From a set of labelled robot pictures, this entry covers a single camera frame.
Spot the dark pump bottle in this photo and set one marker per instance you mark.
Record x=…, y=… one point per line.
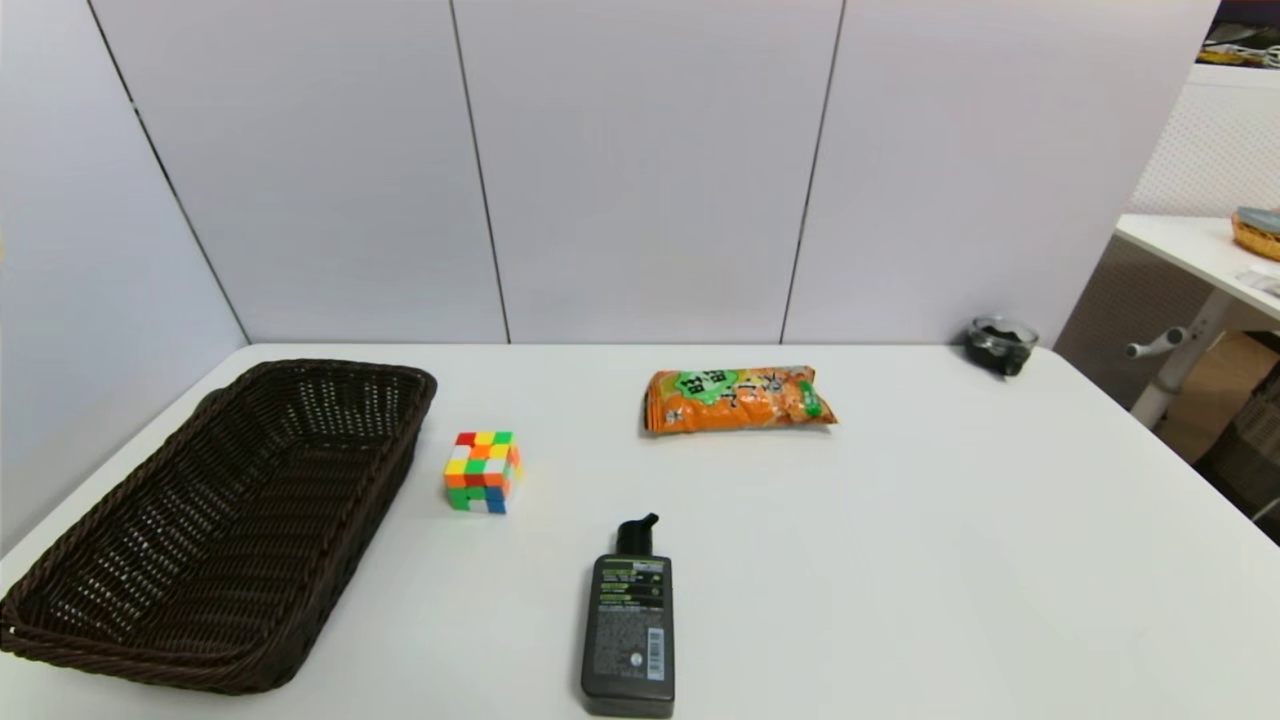
x=628, y=620

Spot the white side table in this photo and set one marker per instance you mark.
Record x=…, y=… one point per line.
x=1180, y=245

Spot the small dark glass bowl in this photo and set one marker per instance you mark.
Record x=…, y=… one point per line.
x=1000, y=345

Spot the multicoloured puzzle cube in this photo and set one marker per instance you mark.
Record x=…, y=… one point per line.
x=482, y=475

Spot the brown cardboard box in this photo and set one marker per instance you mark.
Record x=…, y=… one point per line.
x=1215, y=395

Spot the clear plastic packet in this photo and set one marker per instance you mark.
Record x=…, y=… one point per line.
x=1266, y=282

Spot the white table leg with crank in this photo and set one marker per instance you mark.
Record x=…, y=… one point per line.
x=1180, y=365

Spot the orange snack bag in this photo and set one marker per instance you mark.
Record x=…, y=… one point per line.
x=740, y=400

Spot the white perforated panel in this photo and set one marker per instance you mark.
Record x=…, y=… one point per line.
x=1210, y=140

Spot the tan wicker tray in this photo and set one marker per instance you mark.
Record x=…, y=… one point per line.
x=1258, y=235

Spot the dark brown wicker basket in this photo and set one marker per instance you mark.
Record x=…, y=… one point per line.
x=250, y=470

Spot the dark shelf with clutter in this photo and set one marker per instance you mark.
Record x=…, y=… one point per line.
x=1245, y=35

